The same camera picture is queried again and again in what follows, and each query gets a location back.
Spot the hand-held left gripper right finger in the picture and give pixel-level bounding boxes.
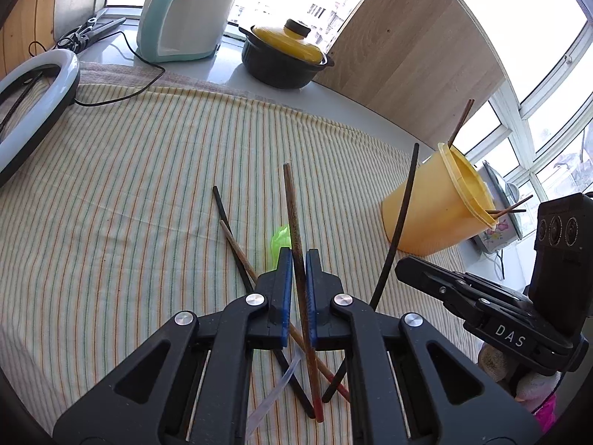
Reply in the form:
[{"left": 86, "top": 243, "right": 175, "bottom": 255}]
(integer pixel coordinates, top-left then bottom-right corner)
[{"left": 305, "top": 248, "right": 543, "bottom": 445}]

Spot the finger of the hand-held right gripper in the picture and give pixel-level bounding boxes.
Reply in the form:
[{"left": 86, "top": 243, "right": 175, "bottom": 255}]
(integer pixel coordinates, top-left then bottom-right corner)
[
  {"left": 395, "top": 258, "right": 488, "bottom": 331},
  {"left": 408, "top": 256, "right": 533, "bottom": 309}
]

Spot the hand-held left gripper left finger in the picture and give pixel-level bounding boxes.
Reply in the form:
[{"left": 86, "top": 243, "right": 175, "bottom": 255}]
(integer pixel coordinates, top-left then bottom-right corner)
[{"left": 53, "top": 248, "right": 294, "bottom": 445}]

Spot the green plastic spoon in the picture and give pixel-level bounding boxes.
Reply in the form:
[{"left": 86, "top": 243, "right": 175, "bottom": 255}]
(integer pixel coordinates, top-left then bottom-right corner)
[{"left": 270, "top": 225, "right": 292, "bottom": 265}]

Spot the clear plastic knife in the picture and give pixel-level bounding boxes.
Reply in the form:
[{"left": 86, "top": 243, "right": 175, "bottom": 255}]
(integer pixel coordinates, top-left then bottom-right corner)
[{"left": 245, "top": 355, "right": 304, "bottom": 436}]

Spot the yellow plastic container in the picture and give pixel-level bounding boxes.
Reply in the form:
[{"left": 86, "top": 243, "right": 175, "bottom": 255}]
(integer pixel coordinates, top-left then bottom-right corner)
[{"left": 381, "top": 143, "right": 503, "bottom": 257}]

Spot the black chopstick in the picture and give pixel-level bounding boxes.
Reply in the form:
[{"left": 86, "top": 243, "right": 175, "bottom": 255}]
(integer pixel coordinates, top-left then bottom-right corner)
[
  {"left": 212, "top": 186, "right": 317, "bottom": 420},
  {"left": 322, "top": 143, "right": 420, "bottom": 404}
]

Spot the floral white slow cooker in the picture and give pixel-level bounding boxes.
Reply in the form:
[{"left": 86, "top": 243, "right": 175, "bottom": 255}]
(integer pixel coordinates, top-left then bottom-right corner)
[{"left": 473, "top": 160, "right": 524, "bottom": 255}]

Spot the striped tablecloth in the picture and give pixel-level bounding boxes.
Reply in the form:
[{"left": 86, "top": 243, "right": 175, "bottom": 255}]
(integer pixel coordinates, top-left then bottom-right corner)
[{"left": 0, "top": 81, "right": 487, "bottom": 445}]

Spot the black casserole pot yellow lid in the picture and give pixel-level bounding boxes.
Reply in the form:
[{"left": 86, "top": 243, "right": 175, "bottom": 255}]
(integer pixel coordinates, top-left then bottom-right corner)
[{"left": 238, "top": 19, "right": 335, "bottom": 90}]

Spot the light wood board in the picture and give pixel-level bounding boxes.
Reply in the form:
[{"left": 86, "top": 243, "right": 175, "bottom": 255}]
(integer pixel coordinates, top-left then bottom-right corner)
[{"left": 311, "top": 0, "right": 506, "bottom": 133}]

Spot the beige plaid cloth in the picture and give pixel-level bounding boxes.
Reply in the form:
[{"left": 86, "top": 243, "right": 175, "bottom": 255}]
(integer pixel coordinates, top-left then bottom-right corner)
[{"left": 76, "top": 61, "right": 260, "bottom": 100}]

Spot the white teal electric cooker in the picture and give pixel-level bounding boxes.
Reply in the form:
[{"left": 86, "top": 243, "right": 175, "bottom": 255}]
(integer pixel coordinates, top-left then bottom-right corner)
[{"left": 136, "top": 0, "right": 242, "bottom": 63}]

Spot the black folded tripod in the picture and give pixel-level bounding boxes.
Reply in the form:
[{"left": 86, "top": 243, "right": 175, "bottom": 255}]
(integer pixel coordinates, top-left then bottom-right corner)
[{"left": 56, "top": 16, "right": 127, "bottom": 52}]

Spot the wooden slat board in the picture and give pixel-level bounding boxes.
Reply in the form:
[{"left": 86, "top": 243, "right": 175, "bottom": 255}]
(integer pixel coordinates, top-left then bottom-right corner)
[{"left": 0, "top": 0, "right": 63, "bottom": 79}]

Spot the white window frame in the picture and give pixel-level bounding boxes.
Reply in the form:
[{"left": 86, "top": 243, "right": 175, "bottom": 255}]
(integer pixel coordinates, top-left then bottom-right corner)
[{"left": 431, "top": 0, "right": 593, "bottom": 251}]

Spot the black power cable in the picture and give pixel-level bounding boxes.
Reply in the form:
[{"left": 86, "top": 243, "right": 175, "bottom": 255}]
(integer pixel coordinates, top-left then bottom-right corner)
[{"left": 73, "top": 31, "right": 166, "bottom": 107}]

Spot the white ring light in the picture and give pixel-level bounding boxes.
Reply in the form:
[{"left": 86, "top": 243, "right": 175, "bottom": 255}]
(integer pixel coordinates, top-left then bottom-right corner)
[{"left": 0, "top": 50, "right": 81, "bottom": 188}]

